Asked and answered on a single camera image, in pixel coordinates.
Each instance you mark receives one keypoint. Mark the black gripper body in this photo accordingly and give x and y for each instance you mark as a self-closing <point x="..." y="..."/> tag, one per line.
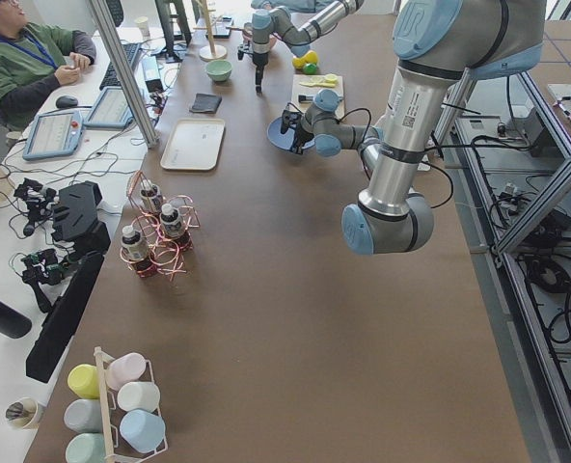
<point x="301" y="135"/>
<point x="258" y="59"/>

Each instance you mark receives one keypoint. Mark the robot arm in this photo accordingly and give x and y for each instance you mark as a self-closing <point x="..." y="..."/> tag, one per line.
<point x="277" y="22"/>
<point x="436" y="42"/>

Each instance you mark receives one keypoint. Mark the blue plate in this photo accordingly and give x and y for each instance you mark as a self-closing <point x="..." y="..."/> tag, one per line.
<point x="278" y="137"/>

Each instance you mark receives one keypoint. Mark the yellow lemon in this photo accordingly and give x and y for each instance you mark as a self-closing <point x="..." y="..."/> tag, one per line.
<point x="311" y="57"/>
<point x="300" y="62"/>

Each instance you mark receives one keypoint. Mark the light green bowl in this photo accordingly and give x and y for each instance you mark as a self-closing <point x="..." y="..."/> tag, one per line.
<point x="218" y="71"/>

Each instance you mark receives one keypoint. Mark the wooden cutting board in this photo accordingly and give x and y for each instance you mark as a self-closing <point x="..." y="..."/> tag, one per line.
<point x="301" y="90"/>

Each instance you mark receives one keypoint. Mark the round wooden stand base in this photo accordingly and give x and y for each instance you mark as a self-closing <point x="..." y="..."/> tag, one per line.
<point x="212" y="51"/>

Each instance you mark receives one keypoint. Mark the green lime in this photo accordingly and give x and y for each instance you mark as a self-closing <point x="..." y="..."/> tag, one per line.
<point x="310" y="69"/>

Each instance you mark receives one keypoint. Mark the lemon half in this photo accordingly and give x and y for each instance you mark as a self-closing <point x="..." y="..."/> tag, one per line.
<point x="331" y="78"/>

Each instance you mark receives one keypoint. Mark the grey cloth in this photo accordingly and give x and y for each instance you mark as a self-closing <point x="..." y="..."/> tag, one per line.
<point x="205" y="103"/>

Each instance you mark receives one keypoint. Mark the cream serving tray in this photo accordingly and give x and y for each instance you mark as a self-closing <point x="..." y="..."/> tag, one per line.
<point x="193" y="145"/>

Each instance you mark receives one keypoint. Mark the teach pendant tablet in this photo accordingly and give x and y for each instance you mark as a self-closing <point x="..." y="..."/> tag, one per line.
<point x="110" y="111"/>
<point x="54" y="134"/>

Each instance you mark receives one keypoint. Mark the dark drink bottle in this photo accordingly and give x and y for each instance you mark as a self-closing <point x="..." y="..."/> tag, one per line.
<point x="136" y="252"/>
<point x="173" y="227"/>
<point x="151" y="197"/>

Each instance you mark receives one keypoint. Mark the black computer mouse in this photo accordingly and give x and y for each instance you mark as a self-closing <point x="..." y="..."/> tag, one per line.
<point x="66" y="102"/>

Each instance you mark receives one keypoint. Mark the seated person green jacket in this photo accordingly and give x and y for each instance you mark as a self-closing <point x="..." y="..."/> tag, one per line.
<point x="35" y="61"/>

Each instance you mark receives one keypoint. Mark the pink cup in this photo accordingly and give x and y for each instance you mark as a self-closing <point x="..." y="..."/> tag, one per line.
<point x="125" y="369"/>

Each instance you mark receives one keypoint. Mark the white cup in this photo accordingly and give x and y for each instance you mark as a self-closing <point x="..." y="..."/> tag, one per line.
<point x="142" y="395"/>

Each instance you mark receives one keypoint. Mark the yellow cup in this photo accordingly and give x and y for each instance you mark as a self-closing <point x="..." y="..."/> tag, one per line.
<point x="83" y="381"/>

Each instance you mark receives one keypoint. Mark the blue cup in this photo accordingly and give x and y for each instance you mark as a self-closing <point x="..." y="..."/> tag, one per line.
<point x="142" y="430"/>

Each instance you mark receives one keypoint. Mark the black bottle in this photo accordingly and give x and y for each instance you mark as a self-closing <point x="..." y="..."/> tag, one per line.
<point x="13" y="324"/>

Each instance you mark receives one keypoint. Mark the grey cup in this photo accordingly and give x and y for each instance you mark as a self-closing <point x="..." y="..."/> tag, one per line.
<point x="84" y="416"/>

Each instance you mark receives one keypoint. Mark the pale green cup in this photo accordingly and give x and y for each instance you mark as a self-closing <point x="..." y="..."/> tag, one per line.
<point x="86" y="448"/>

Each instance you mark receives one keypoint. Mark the paper cup with utensils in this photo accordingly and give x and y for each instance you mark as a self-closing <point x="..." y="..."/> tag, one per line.
<point x="25" y="413"/>

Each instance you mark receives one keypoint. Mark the aluminium frame post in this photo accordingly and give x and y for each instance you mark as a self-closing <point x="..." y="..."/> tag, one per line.
<point x="108" y="32"/>

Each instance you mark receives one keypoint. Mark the copper wire bottle rack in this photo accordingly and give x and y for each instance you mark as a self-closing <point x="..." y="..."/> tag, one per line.
<point x="169" y="260"/>

